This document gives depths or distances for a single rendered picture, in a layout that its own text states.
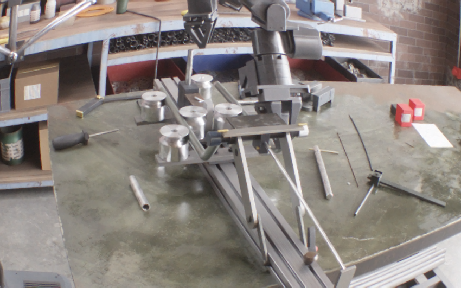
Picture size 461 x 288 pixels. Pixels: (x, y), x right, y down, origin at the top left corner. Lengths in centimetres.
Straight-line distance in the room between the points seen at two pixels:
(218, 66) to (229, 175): 209
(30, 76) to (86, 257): 169
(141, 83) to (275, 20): 201
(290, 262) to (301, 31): 41
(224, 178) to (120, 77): 200
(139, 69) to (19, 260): 137
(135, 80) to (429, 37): 249
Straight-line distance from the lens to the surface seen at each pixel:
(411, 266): 202
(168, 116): 121
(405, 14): 412
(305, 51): 101
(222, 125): 113
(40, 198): 269
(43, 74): 248
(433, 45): 443
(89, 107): 135
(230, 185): 103
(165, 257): 88
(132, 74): 300
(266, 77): 98
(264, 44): 98
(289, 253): 86
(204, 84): 140
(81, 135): 119
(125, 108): 136
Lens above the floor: 142
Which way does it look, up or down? 27 degrees down
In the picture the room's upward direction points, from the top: 4 degrees clockwise
